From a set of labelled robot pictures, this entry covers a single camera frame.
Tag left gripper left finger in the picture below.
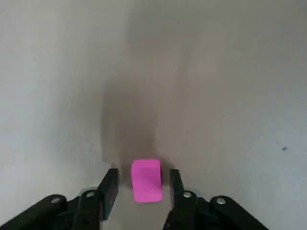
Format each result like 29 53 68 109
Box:
0 168 120 230

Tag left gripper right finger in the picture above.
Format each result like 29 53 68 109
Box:
163 169 269 230

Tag pink rectangle block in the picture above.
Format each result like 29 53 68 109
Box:
130 158 164 204

